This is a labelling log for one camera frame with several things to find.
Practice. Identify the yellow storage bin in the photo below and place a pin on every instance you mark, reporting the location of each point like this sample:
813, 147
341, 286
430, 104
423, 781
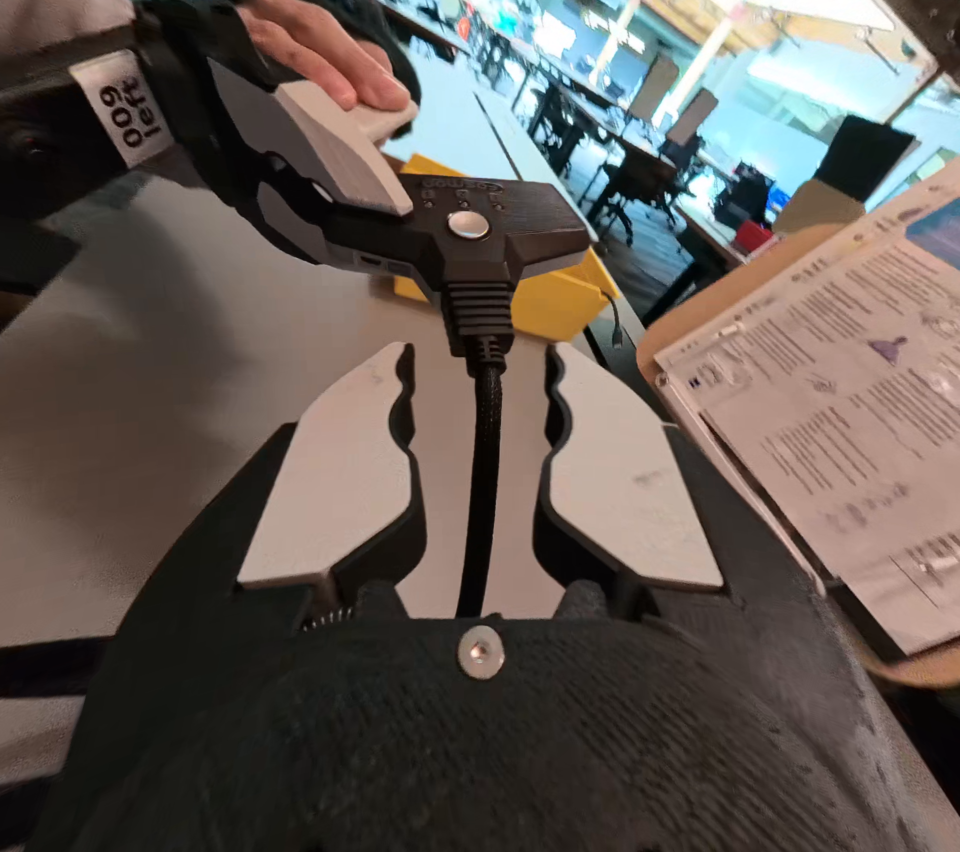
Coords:
562, 305

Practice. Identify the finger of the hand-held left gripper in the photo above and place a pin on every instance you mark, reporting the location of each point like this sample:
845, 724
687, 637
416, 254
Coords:
337, 147
289, 226

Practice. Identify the person's left hand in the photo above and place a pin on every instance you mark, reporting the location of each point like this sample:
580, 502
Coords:
322, 46

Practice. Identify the printed paper sheet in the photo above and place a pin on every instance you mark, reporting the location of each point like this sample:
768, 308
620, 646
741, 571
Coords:
825, 417

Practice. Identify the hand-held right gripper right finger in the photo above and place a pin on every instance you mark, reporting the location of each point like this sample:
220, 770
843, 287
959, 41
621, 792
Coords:
622, 485

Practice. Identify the red storage bin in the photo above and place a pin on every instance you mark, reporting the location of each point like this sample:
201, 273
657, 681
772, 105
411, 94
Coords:
757, 237

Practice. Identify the black office chair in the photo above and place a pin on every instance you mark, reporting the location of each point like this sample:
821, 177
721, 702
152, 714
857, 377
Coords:
637, 192

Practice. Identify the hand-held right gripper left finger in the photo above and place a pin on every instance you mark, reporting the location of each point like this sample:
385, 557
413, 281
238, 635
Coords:
330, 477

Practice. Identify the black monitor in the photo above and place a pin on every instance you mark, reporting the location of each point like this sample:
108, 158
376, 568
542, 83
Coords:
862, 155

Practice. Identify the grey HDMI switch box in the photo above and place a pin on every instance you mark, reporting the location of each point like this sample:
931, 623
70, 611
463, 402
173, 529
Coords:
525, 207

